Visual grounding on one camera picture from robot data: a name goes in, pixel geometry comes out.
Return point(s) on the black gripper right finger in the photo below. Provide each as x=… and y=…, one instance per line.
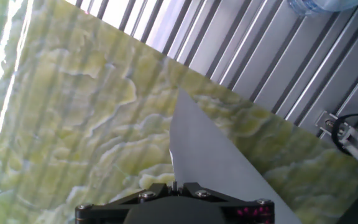
x=247, y=211

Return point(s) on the white paper sheet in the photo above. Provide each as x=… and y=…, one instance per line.
x=204, y=149

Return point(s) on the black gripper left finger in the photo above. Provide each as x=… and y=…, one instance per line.
x=110, y=211

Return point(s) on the green marble pattern mat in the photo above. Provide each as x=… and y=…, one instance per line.
x=73, y=124

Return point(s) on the clear plastic water bottle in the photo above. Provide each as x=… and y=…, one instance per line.
x=322, y=4

